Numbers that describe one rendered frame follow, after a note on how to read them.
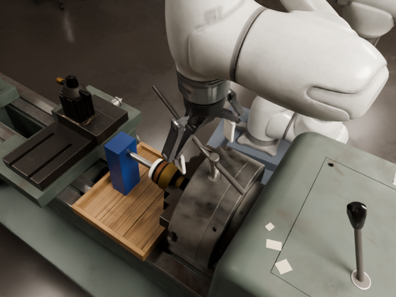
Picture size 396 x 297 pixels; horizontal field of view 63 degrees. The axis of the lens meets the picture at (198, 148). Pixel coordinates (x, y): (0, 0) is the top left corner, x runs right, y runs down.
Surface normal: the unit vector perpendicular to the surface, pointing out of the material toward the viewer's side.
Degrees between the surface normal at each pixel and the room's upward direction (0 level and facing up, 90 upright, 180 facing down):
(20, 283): 0
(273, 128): 91
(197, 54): 100
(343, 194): 0
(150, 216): 0
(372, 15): 107
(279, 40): 42
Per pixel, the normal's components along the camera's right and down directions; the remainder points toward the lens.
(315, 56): -0.28, 0.00
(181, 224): -0.45, 0.24
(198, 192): -0.22, -0.25
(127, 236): 0.07, -0.66
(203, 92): 0.01, 0.84
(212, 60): -0.50, 0.72
